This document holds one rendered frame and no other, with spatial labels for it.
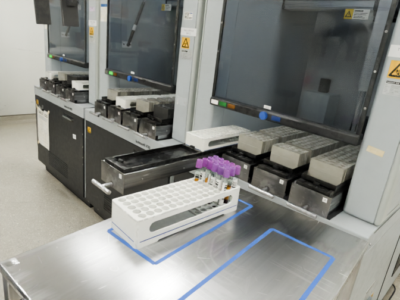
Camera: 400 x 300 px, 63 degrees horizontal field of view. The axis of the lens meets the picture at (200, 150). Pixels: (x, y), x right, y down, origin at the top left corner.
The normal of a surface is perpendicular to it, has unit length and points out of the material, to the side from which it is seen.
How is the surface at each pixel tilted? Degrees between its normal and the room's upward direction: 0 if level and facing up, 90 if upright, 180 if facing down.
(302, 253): 0
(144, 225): 90
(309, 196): 90
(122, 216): 90
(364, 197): 90
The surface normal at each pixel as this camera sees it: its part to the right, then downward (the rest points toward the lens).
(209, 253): 0.11, -0.94
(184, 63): -0.70, 0.15
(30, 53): 0.70, 0.30
